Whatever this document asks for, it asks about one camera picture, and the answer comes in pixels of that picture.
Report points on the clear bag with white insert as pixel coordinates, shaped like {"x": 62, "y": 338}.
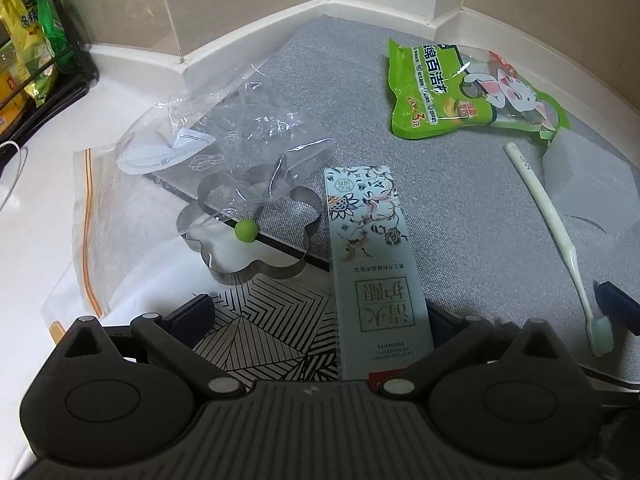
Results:
{"x": 250, "y": 125}

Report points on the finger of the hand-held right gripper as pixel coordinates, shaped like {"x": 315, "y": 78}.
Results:
{"x": 617, "y": 305}

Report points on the white toothbrush green bristles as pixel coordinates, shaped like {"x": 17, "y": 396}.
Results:
{"x": 600, "y": 337}

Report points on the clear zip bag orange stripe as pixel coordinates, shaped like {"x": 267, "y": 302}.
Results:
{"x": 130, "y": 240}

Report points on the floral toothpaste box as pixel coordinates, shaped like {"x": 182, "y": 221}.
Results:
{"x": 375, "y": 260}

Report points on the metal flower-shaped mold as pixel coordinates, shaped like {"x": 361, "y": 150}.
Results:
{"x": 260, "y": 270}

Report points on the yellow seasoning bag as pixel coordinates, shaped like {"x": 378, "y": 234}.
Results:
{"x": 22, "y": 35}

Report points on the green snack bag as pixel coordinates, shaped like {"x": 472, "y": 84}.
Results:
{"x": 57, "y": 30}

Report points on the translucent plastic packaging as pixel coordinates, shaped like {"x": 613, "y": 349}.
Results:
{"x": 590, "y": 180}

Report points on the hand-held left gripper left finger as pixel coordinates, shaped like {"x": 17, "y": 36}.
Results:
{"x": 192, "y": 312}

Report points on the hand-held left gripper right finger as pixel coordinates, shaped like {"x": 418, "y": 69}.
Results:
{"x": 440, "y": 325}

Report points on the green sponge package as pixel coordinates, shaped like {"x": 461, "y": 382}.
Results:
{"x": 435, "y": 95}

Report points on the small green ball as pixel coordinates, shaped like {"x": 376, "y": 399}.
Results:
{"x": 246, "y": 230}

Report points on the grey mat with geometric pattern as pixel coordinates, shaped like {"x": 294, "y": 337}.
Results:
{"x": 450, "y": 210}

